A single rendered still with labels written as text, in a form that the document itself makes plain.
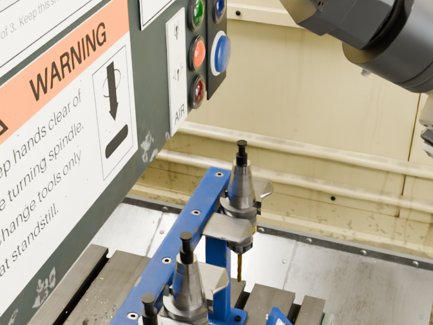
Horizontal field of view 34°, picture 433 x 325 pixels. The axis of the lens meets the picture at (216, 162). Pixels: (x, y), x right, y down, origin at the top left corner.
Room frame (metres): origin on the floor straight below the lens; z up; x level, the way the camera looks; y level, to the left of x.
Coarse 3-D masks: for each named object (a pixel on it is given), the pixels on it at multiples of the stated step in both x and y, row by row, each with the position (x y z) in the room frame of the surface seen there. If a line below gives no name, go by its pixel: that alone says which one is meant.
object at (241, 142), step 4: (240, 140) 0.87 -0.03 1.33; (244, 140) 0.87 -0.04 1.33; (240, 144) 0.86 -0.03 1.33; (244, 144) 0.86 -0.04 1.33; (240, 148) 0.86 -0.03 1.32; (244, 148) 0.86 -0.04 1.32; (240, 152) 0.86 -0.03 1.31; (244, 152) 0.86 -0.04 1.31; (236, 156) 0.86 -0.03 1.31; (240, 156) 0.86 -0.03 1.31; (244, 156) 0.86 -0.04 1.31; (236, 160) 0.86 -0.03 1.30; (240, 160) 0.85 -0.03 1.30; (244, 160) 0.85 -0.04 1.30; (240, 164) 0.85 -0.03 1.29; (244, 164) 0.85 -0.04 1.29
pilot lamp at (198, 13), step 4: (200, 0) 0.48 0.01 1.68; (196, 4) 0.48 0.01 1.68; (200, 4) 0.48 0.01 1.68; (196, 8) 0.47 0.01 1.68; (200, 8) 0.48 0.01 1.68; (204, 8) 0.48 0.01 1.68; (196, 12) 0.47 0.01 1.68; (200, 12) 0.48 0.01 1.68; (204, 12) 0.48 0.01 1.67; (196, 16) 0.47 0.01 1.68; (200, 16) 0.48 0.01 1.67; (196, 20) 0.47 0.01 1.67; (200, 20) 0.48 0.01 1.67; (196, 24) 0.47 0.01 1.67
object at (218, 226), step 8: (216, 216) 0.83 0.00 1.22; (224, 216) 0.83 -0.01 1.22; (208, 224) 0.81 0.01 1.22; (216, 224) 0.81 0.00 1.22; (224, 224) 0.81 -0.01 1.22; (232, 224) 0.81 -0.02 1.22; (240, 224) 0.81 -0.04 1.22; (248, 224) 0.81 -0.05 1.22; (200, 232) 0.80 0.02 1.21; (208, 232) 0.80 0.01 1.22; (216, 232) 0.80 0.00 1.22; (224, 232) 0.80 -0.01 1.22; (232, 232) 0.80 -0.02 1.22; (240, 232) 0.80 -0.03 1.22; (248, 232) 0.80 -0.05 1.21; (232, 240) 0.78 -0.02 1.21; (240, 240) 0.78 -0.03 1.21
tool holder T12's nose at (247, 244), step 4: (252, 236) 0.87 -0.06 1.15; (248, 240) 0.85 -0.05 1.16; (252, 240) 0.86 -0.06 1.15; (228, 244) 0.85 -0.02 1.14; (232, 244) 0.85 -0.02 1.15; (236, 244) 0.84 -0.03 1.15; (240, 244) 0.84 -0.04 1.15; (244, 244) 0.85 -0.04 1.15; (248, 244) 0.85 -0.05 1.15; (252, 244) 0.85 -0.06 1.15; (232, 248) 0.85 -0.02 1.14; (236, 248) 0.84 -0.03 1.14; (240, 248) 0.84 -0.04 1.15; (244, 248) 0.84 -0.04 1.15; (248, 248) 0.85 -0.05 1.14; (236, 252) 0.84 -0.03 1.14; (240, 252) 0.84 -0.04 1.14; (244, 252) 0.85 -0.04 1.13
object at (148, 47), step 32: (128, 0) 0.39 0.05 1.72; (64, 32) 0.32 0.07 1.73; (160, 32) 0.43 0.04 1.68; (192, 32) 0.48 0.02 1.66; (160, 64) 0.42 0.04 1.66; (160, 96) 0.42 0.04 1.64; (160, 128) 0.42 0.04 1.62; (128, 160) 0.37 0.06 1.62; (96, 224) 0.33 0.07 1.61; (64, 256) 0.29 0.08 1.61; (32, 288) 0.26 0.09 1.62; (0, 320) 0.24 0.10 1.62
